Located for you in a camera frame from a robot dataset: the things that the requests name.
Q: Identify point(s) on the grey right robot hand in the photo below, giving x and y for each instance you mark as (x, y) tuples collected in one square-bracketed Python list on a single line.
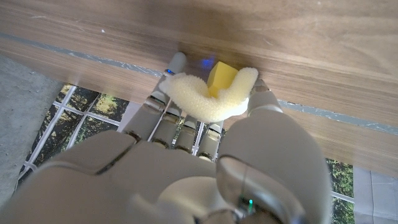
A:
[(186, 174)]

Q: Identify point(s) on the pale yellow sponge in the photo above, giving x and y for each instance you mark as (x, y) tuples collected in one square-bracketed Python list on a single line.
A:
[(199, 102)]

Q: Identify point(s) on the printed window backdrop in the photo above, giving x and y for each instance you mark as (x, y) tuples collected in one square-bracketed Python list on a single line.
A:
[(102, 105)]

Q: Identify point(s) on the small yellow cube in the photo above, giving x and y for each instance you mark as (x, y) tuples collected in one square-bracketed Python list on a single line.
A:
[(220, 76)]

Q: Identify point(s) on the grey tape outline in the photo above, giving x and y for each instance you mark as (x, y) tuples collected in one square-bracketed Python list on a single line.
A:
[(342, 118)]

